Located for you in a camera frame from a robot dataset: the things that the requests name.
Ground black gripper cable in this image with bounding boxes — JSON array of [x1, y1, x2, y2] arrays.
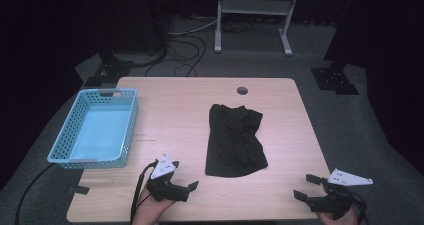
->
[[129, 159, 158, 225], [349, 190, 369, 225]]

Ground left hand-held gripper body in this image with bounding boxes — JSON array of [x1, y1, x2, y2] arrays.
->
[[145, 153, 191, 203]]

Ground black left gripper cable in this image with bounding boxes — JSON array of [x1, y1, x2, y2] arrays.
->
[[129, 159, 158, 225]]

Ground thin black floor cables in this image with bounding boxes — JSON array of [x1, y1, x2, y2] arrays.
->
[[144, 34, 208, 78]]

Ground white metal stand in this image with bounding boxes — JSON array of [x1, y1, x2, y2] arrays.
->
[[214, 0, 301, 57]]

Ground thick black floor cable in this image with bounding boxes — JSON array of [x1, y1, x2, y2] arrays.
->
[[14, 163, 58, 225]]

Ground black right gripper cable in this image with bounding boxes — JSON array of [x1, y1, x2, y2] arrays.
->
[[349, 190, 369, 225]]

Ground white floor cable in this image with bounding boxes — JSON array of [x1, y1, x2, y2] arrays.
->
[[168, 18, 218, 37]]

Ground black tape strip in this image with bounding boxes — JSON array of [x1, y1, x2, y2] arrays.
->
[[67, 184, 91, 196]]

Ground light blue plastic basket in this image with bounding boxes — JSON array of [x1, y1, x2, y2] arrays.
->
[[46, 87, 139, 170]]

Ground person's left hand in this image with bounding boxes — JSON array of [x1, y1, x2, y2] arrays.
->
[[132, 188, 178, 225]]

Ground black stand base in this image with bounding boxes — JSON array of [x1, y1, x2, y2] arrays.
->
[[310, 59, 361, 96], [84, 49, 135, 88]]

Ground black T-shirt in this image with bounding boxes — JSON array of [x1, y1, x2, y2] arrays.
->
[[204, 103, 269, 178]]

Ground person's right hand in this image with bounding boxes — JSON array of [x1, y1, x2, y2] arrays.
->
[[316, 207, 360, 225]]

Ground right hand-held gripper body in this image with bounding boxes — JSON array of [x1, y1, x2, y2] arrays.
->
[[307, 168, 374, 220]]

